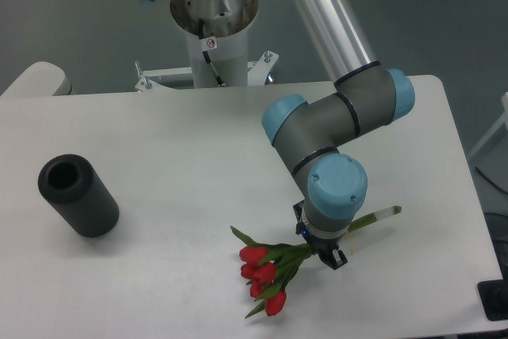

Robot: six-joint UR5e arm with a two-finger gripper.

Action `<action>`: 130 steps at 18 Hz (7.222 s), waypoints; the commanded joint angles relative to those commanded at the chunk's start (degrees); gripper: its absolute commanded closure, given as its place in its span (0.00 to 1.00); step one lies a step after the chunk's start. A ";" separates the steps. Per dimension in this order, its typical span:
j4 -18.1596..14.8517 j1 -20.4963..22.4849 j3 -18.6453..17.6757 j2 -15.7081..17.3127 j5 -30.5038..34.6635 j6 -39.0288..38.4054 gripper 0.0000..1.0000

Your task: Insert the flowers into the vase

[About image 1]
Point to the white chair armrest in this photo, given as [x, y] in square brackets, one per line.
[41, 79]

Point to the black device at table edge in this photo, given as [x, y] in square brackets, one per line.
[493, 295]

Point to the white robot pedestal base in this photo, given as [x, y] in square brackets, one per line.
[216, 42]

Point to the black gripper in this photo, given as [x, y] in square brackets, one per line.
[325, 244]

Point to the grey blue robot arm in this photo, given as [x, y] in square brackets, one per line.
[306, 135]

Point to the white furniture at right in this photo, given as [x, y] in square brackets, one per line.
[492, 137]

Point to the red tulip bouquet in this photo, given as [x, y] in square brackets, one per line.
[268, 270]

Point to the black ribbed cylindrical vase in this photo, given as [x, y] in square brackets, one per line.
[70, 184]

